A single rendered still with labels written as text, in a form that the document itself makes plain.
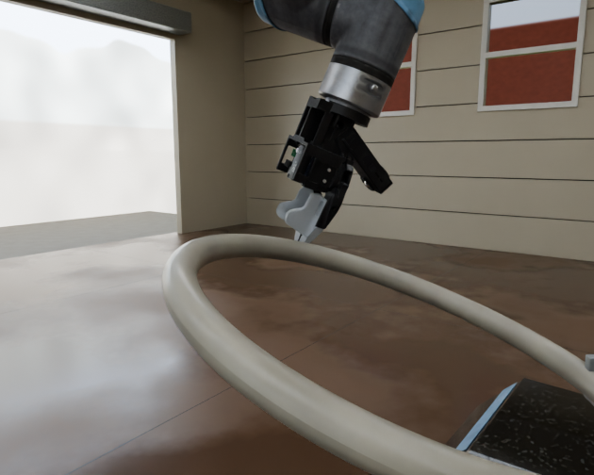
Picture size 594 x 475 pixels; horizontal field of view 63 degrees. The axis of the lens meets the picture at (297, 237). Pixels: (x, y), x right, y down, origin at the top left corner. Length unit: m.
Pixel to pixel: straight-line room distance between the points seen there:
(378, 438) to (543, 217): 6.83
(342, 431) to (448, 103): 7.19
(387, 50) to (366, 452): 0.50
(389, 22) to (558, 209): 6.45
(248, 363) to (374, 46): 0.46
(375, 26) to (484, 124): 6.59
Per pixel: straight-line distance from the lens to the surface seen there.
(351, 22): 0.68
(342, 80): 0.66
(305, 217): 0.68
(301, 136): 0.67
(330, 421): 0.29
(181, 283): 0.39
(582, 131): 6.99
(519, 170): 7.10
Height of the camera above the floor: 1.30
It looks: 10 degrees down
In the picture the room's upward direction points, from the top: straight up
